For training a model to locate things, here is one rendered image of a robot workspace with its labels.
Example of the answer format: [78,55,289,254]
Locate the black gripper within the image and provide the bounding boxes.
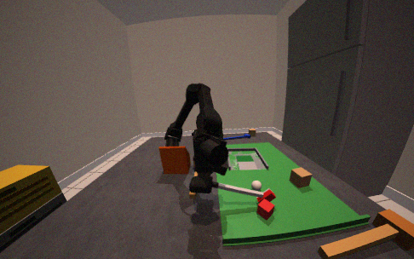
[189,153,214,193]

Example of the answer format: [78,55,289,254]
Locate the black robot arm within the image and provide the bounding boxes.
[164,83,229,176]

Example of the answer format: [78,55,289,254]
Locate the white golf ball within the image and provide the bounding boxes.
[251,181,262,190]

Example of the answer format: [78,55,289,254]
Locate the green flat mat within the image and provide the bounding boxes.
[216,142,370,246]

